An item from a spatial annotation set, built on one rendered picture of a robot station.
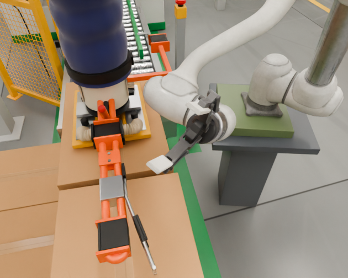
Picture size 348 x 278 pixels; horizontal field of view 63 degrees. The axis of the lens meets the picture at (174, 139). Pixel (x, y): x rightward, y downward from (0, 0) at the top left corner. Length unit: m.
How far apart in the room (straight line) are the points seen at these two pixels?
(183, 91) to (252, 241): 1.34
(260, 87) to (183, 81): 0.64
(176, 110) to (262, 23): 0.33
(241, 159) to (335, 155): 1.15
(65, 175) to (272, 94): 0.94
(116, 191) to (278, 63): 0.91
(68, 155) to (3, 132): 1.72
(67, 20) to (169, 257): 0.72
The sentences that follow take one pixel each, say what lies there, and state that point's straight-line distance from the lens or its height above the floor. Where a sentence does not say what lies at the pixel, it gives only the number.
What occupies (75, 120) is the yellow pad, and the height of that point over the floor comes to 0.98.
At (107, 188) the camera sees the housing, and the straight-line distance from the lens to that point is 0.77.
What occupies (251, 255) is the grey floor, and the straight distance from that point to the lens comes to 1.92.
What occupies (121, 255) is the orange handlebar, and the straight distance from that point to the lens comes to 0.69.
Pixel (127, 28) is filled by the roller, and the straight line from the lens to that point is 2.83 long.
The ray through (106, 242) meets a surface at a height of 1.11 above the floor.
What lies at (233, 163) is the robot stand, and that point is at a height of 0.46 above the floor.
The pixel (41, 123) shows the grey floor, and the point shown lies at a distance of 2.79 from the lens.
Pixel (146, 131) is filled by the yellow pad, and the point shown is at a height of 0.98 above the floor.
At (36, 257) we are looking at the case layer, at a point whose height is 0.54.
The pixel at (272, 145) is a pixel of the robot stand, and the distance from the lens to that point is 1.40.
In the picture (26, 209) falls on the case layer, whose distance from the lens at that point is 1.53.
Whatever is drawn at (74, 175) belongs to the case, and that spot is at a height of 0.94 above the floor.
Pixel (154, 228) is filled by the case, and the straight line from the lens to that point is 0.88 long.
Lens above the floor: 1.73
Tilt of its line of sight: 46 degrees down
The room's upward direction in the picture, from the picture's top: straight up
